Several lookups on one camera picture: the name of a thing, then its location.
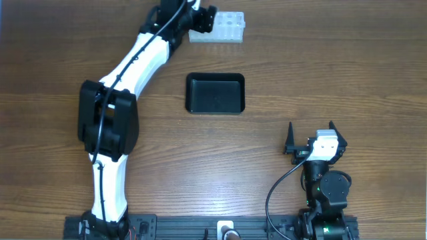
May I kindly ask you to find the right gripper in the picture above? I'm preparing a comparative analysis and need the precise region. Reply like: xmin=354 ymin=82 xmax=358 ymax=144
xmin=283 ymin=120 xmax=348 ymax=165

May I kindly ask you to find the black tray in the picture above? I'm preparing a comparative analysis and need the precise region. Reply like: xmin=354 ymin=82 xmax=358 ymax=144
xmin=185 ymin=72 xmax=246 ymax=116

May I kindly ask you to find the white test tube rack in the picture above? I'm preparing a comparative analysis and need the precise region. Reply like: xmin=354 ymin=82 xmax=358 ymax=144
xmin=188 ymin=11 xmax=247 ymax=44

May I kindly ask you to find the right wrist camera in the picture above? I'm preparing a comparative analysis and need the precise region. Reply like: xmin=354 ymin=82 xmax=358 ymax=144
xmin=310 ymin=129 xmax=340 ymax=162

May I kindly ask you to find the mounting rail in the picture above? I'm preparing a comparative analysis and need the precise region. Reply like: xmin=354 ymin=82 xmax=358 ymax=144
xmin=63 ymin=213 xmax=360 ymax=240

